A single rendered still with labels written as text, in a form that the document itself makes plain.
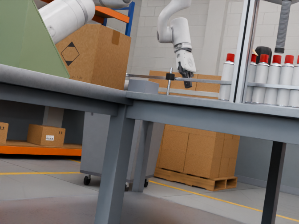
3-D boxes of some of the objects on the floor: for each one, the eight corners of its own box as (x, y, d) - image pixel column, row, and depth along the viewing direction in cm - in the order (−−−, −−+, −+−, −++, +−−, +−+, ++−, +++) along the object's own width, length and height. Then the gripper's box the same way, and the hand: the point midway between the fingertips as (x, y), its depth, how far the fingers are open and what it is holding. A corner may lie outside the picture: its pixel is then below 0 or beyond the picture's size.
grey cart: (106, 177, 496) (119, 96, 497) (157, 187, 475) (170, 102, 476) (67, 184, 412) (82, 87, 413) (127, 198, 391) (143, 95, 393)
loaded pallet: (236, 187, 579) (251, 86, 581) (212, 191, 509) (228, 76, 511) (161, 170, 643) (175, 79, 645) (130, 172, 573) (145, 70, 575)
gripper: (185, 56, 208) (190, 91, 204) (167, 49, 196) (172, 87, 192) (198, 51, 204) (204, 87, 199) (180, 44, 192) (186, 82, 188)
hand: (187, 83), depth 196 cm, fingers closed
